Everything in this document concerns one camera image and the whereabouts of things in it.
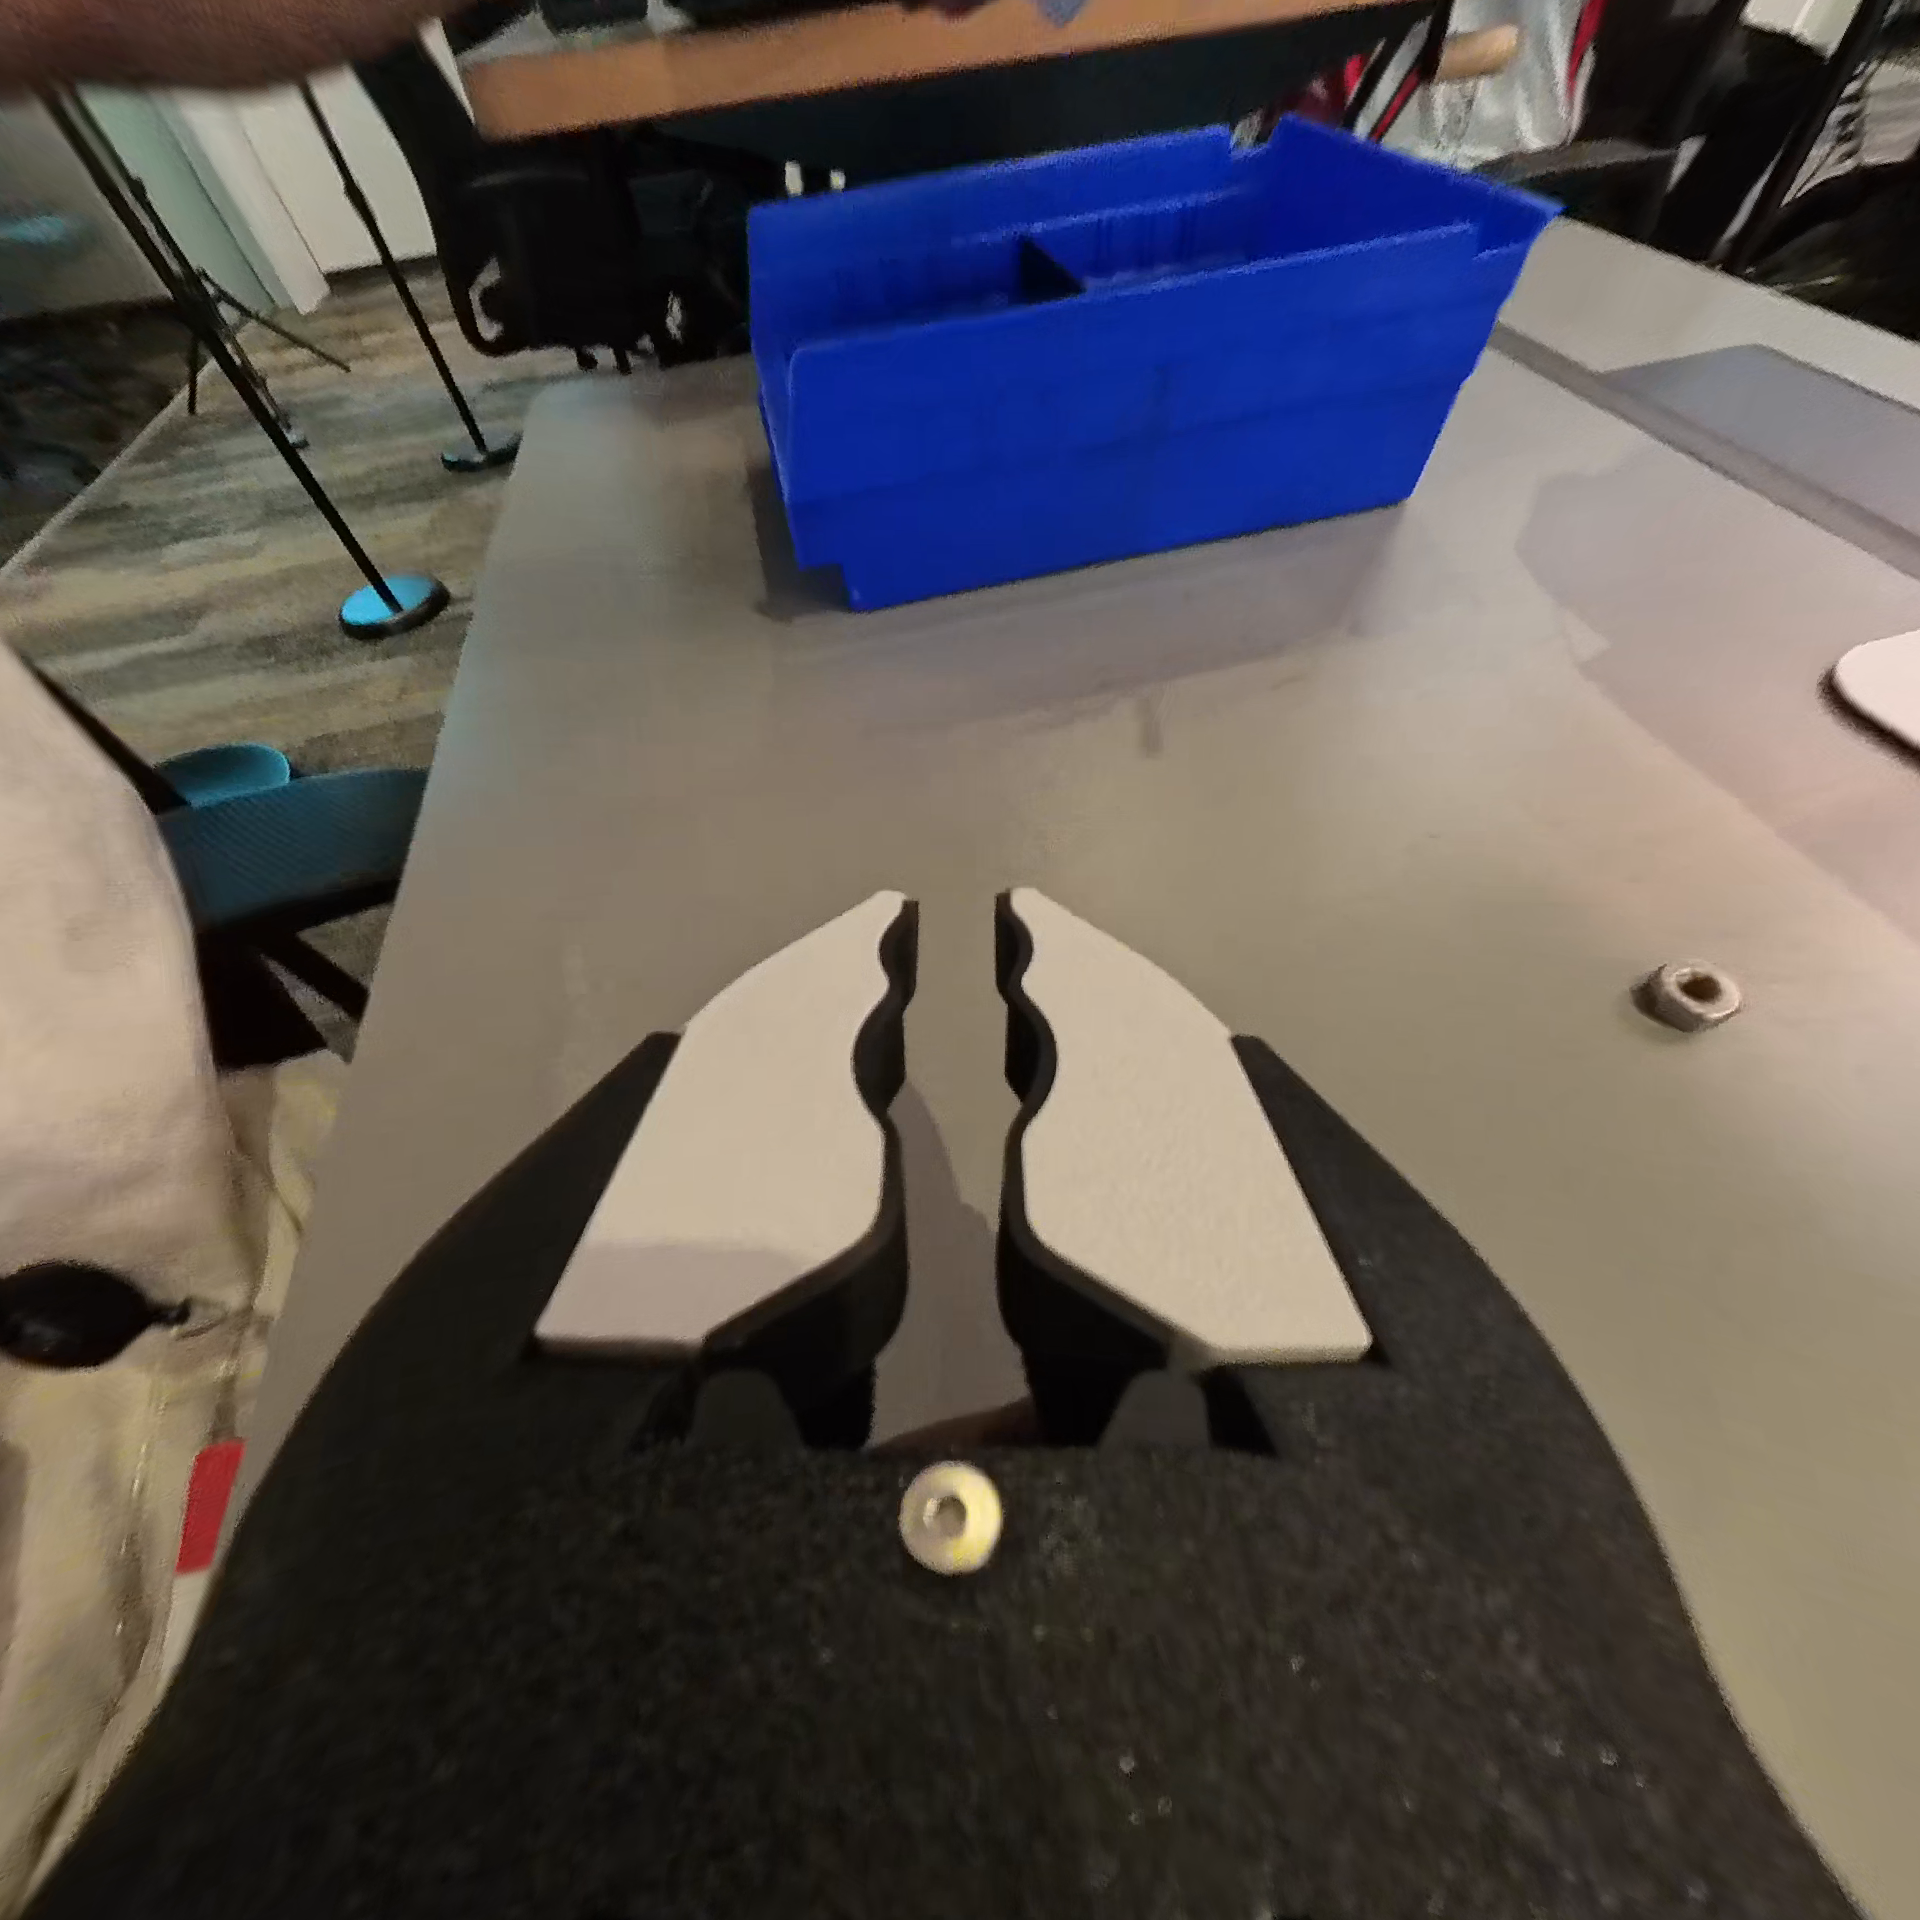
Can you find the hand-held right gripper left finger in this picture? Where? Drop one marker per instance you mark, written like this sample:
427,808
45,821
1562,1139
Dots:
723,1183

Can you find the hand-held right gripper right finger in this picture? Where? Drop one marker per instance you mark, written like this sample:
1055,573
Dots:
1184,1183

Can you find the steel hex nut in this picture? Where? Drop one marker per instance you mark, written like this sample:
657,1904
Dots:
1657,997

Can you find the blue plastic bin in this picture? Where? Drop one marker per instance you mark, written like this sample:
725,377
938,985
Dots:
1127,421

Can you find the person's left forearm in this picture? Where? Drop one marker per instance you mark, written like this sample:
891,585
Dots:
180,38

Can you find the teal office chair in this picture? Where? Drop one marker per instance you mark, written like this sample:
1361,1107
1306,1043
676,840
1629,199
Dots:
287,840

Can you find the red tag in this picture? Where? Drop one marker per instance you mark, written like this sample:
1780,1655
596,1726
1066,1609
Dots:
212,1500

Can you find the black floor stand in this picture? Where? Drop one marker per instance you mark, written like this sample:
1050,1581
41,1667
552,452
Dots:
386,603
479,450

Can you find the white tablet stand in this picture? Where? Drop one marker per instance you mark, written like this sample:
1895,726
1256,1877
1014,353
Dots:
1886,686

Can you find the black office chair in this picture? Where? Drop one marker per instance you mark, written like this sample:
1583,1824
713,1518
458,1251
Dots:
554,255

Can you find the wooden office desk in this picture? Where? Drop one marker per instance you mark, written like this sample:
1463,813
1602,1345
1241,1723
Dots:
899,66

